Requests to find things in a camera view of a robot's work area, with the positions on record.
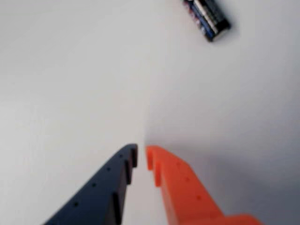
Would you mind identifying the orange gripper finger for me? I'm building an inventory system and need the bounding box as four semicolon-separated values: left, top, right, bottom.
145;144;264;225

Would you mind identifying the black cylindrical battery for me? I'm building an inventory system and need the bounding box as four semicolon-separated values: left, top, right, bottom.
182;0;232;43

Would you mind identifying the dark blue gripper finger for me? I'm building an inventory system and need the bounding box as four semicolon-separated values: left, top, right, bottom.
43;143;139;225

